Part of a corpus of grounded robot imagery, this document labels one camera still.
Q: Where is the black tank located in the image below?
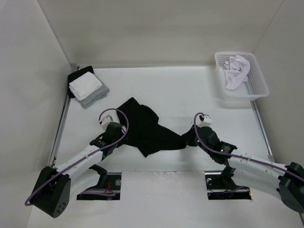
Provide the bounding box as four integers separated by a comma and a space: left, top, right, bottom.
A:
117, 97, 195, 157
67, 66, 95, 98

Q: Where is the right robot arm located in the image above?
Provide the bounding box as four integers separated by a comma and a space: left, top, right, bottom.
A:
182, 127, 304, 213

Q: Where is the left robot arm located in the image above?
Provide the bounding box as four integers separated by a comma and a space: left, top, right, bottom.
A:
25, 122, 126, 218

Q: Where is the folded grey tank top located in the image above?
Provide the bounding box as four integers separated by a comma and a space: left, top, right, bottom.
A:
79, 83, 110, 109

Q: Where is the folded white tank top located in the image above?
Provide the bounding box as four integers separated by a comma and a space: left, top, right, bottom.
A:
69, 72, 103, 101

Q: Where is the folded black tank top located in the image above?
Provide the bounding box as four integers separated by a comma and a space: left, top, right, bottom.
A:
67, 66, 95, 98

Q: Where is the crumpled white tank top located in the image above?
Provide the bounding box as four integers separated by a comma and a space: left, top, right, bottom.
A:
224, 55, 250, 90

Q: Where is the white perforated plastic basket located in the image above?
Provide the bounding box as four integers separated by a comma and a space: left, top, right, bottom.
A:
214, 52, 269, 102

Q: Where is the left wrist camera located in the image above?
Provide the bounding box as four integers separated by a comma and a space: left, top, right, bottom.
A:
99, 115, 114, 131

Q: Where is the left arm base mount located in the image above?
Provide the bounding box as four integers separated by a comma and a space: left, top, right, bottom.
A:
76, 165, 122, 201

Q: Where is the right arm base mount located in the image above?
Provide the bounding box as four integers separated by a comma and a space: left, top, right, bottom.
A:
205, 167, 252, 200

